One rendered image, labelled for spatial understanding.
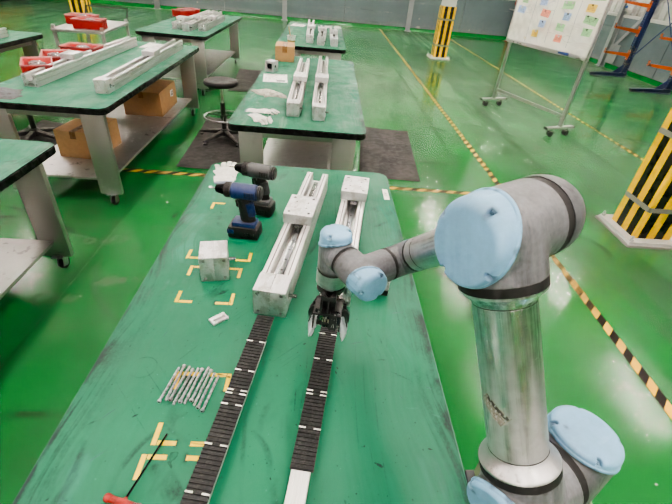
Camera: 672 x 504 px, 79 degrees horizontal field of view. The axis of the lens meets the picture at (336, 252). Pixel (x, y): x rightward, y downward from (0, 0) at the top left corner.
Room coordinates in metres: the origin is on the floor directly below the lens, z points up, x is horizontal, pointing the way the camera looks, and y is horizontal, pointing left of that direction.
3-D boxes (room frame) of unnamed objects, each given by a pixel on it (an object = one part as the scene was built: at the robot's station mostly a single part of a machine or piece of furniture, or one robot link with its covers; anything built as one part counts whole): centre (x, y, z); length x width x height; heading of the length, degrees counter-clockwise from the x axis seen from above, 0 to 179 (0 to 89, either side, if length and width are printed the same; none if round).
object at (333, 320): (0.78, 0.00, 0.98); 0.09 x 0.08 x 0.12; 176
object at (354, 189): (1.64, -0.06, 0.87); 0.16 x 0.11 x 0.07; 176
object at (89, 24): (5.40, 3.14, 0.50); 1.03 x 0.55 x 1.01; 9
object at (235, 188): (1.35, 0.39, 0.89); 0.20 x 0.08 x 0.22; 87
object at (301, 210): (1.40, 0.15, 0.87); 0.16 x 0.11 x 0.07; 176
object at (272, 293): (0.96, 0.17, 0.83); 0.12 x 0.09 x 0.10; 86
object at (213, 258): (1.10, 0.39, 0.83); 0.11 x 0.10 x 0.10; 105
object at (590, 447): (0.40, -0.43, 1.03); 0.13 x 0.12 x 0.14; 126
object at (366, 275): (0.71, -0.07, 1.13); 0.11 x 0.11 x 0.08; 36
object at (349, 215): (1.39, -0.04, 0.82); 0.80 x 0.10 x 0.09; 176
